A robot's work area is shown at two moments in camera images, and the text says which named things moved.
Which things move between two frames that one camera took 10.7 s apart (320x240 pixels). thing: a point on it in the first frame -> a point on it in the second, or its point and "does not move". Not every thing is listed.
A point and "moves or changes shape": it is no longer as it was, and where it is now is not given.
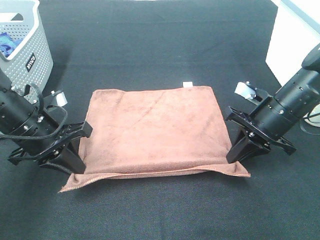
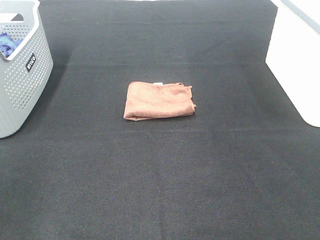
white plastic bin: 295,30 does not move
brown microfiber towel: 141,132 moves or changes shape
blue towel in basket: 7,44 does not move
